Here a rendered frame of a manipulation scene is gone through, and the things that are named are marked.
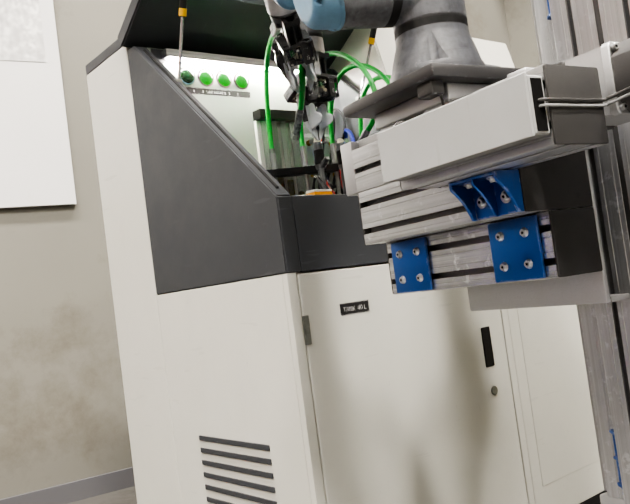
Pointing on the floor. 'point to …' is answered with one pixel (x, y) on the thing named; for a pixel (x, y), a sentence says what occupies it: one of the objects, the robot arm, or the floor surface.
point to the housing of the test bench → (132, 278)
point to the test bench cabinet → (253, 393)
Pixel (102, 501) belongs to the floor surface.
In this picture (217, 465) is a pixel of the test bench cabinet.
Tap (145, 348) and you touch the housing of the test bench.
